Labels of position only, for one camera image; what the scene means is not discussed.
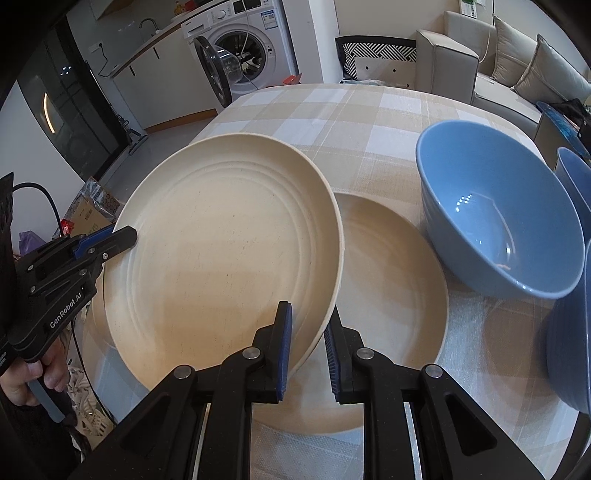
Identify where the black glass door refrigerator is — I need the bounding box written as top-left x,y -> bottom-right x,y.
14,34 -> 134,181

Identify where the beige sofa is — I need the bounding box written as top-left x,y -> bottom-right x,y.
416,10 -> 591,134

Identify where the white charger cable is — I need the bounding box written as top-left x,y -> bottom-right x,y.
480,0 -> 498,65

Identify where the white patterned cloth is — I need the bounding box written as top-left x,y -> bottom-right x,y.
65,364 -> 118,444

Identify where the person's left hand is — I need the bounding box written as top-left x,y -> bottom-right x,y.
0,339 -> 72,409

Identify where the white washing machine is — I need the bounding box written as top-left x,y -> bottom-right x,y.
181,0 -> 298,109

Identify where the blue ceramic bowl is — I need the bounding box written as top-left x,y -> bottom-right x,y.
416,120 -> 585,299
554,147 -> 591,227
546,240 -> 591,416

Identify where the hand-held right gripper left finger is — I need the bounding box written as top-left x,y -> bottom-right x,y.
81,301 -> 293,480

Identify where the person's left forearm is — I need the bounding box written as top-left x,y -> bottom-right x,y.
0,397 -> 88,480

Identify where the cream ribbed plate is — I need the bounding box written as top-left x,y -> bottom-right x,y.
102,134 -> 346,389
82,191 -> 450,435

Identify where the grey throw pillow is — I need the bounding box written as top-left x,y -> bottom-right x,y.
512,34 -> 591,104
492,14 -> 539,88

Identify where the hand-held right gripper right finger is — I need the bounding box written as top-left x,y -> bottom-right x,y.
324,306 -> 546,480

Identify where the blue patterned mat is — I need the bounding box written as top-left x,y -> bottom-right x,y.
536,102 -> 591,158

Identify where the black cable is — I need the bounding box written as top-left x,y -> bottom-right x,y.
13,183 -> 118,430

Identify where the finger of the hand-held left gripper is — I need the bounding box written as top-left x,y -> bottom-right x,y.
16,224 -> 116,267
28,225 -> 138,296

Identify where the purple plastic bag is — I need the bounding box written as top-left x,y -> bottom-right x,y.
18,231 -> 47,256

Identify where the white kitchen cabinet counter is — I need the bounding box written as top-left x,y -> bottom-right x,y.
111,18 -> 218,132

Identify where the cardboard box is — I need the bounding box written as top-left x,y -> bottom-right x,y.
60,180 -> 125,236

